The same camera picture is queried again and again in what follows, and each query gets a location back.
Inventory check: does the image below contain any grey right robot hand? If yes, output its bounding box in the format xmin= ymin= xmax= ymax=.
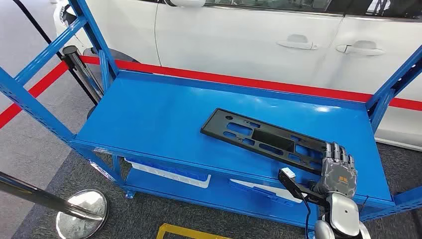
xmin=313 ymin=141 xmax=358 ymax=199

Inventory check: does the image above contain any long black plastic part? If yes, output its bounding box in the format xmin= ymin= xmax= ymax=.
xmin=200 ymin=108 xmax=329 ymax=175

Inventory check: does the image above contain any blue metal shelf rack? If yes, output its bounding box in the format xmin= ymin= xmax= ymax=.
xmin=0 ymin=0 xmax=422 ymax=238

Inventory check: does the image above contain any white car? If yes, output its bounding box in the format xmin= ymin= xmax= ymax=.
xmin=52 ymin=0 xmax=422 ymax=152

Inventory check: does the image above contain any red barrier belt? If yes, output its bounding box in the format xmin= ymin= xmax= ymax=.
xmin=0 ymin=61 xmax=69 ymax=129

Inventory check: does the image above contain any black camera cable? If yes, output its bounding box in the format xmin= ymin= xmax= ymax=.
xmin=301 ymin=194 xmax=313 ymax=239

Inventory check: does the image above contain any chrome stanchion post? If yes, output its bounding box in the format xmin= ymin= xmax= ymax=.
xmin=0 ymin=171 xmax=109 ymax=239

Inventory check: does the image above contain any black-topped stanchion post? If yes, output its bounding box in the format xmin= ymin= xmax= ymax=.
xmin=62 ymin=45 xmax=106 ymax=120

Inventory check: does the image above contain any thick black cable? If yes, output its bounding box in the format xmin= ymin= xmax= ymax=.
xmin=12 ymin=0 xmax=99 ymax=106

